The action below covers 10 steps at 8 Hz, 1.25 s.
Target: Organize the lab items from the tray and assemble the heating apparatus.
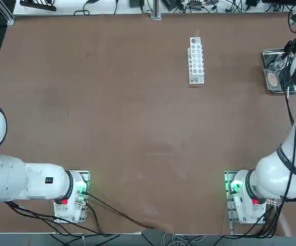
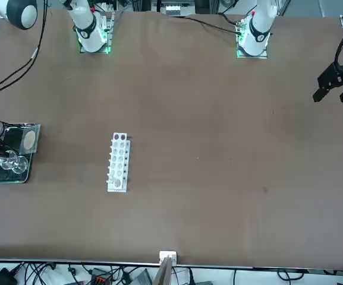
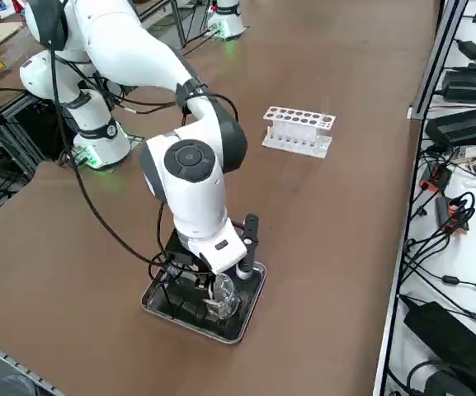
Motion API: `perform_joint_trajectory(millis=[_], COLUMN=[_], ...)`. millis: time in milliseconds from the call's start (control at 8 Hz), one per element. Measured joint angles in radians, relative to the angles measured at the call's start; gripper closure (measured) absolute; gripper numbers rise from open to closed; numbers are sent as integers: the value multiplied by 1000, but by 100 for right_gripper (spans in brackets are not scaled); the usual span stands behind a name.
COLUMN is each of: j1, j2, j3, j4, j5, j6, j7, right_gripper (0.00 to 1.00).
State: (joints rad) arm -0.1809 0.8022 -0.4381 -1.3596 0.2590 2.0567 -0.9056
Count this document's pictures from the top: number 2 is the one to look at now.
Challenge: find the glass alcohol lamp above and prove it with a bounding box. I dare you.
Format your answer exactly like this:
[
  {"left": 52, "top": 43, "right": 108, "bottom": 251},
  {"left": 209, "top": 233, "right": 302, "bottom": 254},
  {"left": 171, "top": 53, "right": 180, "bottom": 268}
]
[{"left": 0, "top": 150, "right": 30, "bottom": 175}]

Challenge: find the steel tray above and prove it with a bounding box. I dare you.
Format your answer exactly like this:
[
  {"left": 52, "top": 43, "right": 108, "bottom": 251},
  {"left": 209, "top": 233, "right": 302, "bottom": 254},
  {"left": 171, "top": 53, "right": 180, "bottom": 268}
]
[{"left": 0, "top": 122, "right": 41, "bottom": 185}]

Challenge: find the black desk adapter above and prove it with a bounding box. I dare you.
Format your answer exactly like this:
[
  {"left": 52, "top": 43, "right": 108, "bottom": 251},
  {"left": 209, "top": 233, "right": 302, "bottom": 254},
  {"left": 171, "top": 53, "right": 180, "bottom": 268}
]
[{"left": 0, "top": 268, "right": 18, "bottom": 285}]

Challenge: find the white test tube rack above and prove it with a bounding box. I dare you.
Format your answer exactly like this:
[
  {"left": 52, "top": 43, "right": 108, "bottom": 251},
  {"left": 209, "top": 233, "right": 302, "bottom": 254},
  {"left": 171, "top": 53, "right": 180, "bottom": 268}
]
[{"left": 106, "top": 132, "right": 133, "bottom": 194}]

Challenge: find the black orange power device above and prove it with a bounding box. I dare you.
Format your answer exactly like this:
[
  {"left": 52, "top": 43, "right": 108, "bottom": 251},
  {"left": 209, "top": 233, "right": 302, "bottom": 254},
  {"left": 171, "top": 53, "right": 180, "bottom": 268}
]
[{"left": 88, "top": 268, "right": 113, "bottom": 285}]

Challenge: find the ribbed black power adapter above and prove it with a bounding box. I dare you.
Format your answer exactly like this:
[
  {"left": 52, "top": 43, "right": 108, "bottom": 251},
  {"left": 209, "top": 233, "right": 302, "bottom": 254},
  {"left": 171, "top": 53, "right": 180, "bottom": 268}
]
[{"left": 130, "top": 268, "right": 153, "bottom": 285}]

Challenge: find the wire gauze ceramic centre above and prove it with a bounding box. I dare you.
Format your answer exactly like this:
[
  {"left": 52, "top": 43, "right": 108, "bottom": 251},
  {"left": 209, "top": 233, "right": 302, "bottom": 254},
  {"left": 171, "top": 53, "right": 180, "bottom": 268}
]
[{"left": 18, "top": 124, "right": 40, "bottom": 154}]

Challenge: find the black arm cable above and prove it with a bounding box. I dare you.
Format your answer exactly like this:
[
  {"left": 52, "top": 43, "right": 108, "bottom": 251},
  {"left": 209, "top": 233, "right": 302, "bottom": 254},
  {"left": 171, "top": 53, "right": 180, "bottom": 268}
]
[
  {"left": 0, "top": 0, "right": 51, "bottom": 97},
  {"left": 0, "top": 44, "right": 41, "bottom": 96}
]

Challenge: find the black left base cable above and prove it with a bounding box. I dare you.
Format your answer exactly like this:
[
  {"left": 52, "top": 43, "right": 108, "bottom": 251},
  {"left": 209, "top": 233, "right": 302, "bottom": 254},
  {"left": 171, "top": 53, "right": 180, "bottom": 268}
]
[{"left": 165, "top": 13, "right": 241, "bottom": 34}]

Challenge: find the aluminium post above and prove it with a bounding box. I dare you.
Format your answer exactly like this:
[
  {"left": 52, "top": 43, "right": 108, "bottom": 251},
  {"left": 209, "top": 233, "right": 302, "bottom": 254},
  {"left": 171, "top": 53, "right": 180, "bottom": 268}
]
[{"left": 154, "top": 250, "right": 178, "bottom": 285}]

